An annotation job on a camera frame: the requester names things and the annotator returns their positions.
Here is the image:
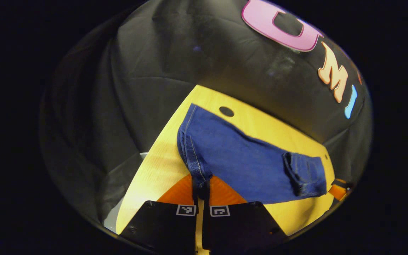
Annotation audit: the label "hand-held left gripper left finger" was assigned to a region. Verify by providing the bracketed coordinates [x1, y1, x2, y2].
[118, 174, 198, 254]

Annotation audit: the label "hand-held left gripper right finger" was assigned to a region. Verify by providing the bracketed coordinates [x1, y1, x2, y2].
[202, 175, 290, 254]

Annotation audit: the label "blue denim jeans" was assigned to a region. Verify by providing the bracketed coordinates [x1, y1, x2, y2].
[177, 103, 328, 205]

